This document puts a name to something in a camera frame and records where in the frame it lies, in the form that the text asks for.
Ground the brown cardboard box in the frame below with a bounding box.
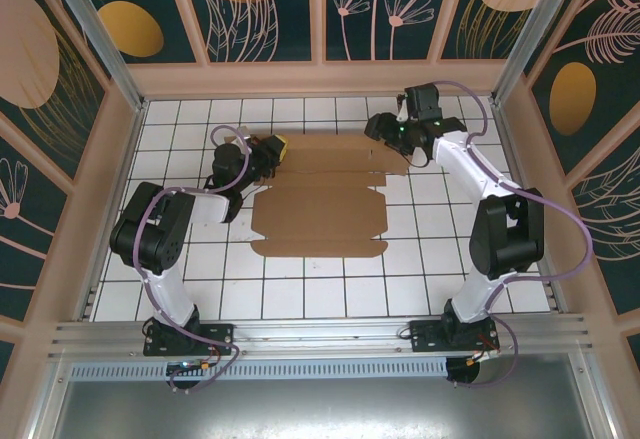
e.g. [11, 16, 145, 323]
[223, 131, 410, 260]

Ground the grey metal sheet panel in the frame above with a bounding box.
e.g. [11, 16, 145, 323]
[29, 353, 614, 439]

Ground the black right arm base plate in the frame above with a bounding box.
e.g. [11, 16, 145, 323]
[408, 319, 501, 355]

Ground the aluminium corner post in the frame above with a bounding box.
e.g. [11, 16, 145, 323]
[39, 0, 146, 113]
[488, 0, 589, 108]

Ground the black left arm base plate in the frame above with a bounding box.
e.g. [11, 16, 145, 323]
[143, 322, 236, 358]

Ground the aluminium mounting rail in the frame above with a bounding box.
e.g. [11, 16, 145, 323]
[47, 313, 596, 360]

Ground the slotted grey cable duct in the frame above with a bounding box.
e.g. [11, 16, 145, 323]
[67, 356, 449, 380]

